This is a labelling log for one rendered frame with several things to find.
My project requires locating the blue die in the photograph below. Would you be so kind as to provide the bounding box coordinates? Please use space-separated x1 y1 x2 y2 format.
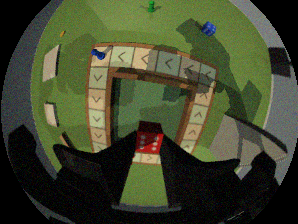
201 22 217 36

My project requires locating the red die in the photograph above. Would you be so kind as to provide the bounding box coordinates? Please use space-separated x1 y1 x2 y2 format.
136 120 164 153

